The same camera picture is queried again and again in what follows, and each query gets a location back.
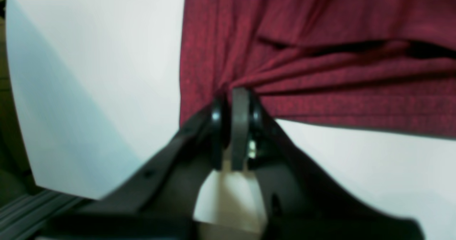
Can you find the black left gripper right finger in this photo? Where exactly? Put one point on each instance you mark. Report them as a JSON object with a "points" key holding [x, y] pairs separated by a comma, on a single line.
{"points": [[302, 201]]}

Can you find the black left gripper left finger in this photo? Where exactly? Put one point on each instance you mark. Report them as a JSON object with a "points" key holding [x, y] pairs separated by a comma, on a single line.
{"points": [[158, 201]]}

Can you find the dark red t-shirt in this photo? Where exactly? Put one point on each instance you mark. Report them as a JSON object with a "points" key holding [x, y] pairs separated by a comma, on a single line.
{"points": [[377, 64]]}

